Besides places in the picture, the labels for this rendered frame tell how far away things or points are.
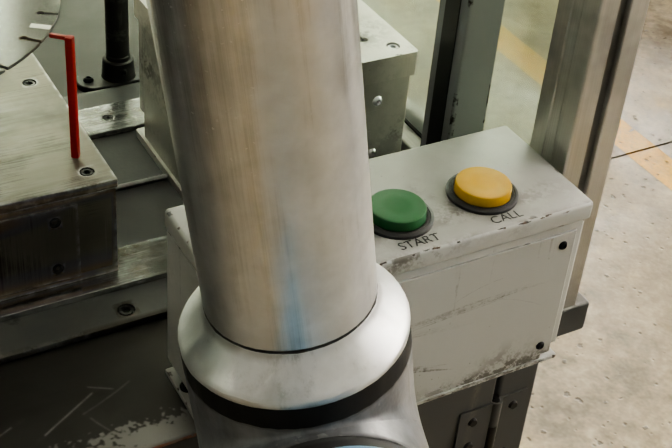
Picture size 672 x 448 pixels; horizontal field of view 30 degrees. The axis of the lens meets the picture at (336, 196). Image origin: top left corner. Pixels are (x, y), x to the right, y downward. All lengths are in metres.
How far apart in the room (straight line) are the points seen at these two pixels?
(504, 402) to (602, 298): 1.18
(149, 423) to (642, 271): 1.57
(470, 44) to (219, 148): 0.48
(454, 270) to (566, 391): 1.23
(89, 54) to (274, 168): 0.82
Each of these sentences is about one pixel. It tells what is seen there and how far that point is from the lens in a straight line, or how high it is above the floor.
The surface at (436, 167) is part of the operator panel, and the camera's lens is 0.90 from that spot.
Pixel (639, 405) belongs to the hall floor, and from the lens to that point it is 2.09.
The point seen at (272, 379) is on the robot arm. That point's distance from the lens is 0.59.
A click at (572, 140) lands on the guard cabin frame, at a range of 0.92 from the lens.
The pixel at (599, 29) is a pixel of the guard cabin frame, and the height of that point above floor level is 1.01.
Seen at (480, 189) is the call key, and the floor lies 0.91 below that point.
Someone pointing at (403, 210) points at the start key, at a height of 0.91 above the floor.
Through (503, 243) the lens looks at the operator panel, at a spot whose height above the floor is 0.88.
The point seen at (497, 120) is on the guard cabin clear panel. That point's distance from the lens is 1.03.
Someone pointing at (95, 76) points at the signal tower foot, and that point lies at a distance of 1.27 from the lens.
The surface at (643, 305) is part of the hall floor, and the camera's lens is 2.28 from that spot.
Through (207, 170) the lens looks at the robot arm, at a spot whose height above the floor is 1.10.
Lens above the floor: 1.40
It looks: 36 degrees down
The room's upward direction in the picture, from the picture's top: 5 degrees clockwise
